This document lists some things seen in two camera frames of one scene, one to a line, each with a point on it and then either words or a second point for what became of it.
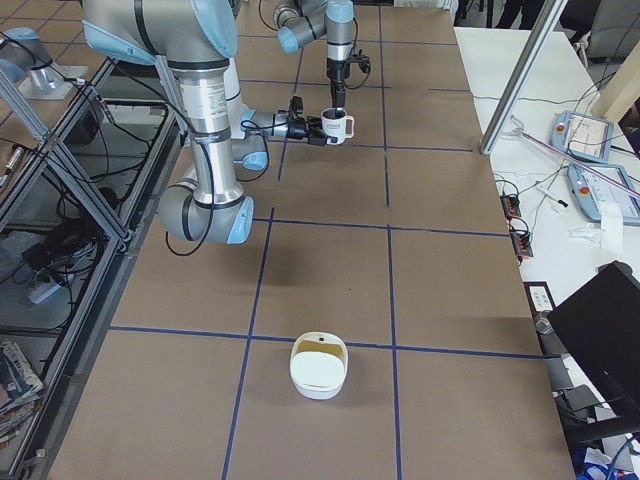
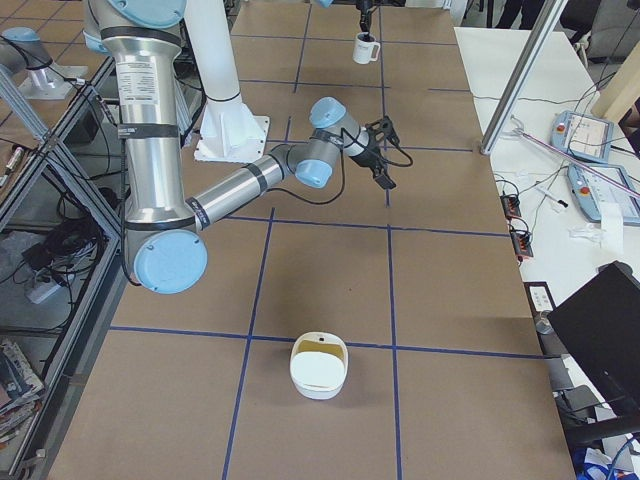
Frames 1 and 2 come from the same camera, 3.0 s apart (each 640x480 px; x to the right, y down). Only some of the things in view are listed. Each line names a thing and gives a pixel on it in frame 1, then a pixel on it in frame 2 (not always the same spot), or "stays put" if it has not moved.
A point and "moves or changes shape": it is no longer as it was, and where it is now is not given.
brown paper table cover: [396, 242] stays put
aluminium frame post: [523, 75] stays put
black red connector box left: [511, 206] stays put
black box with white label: [539, 297] stays put
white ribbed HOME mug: [337, 125] moves or changes shape
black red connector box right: [521, 241] stays put
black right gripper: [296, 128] to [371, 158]
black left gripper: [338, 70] to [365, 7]
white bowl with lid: [319, 364] stays put
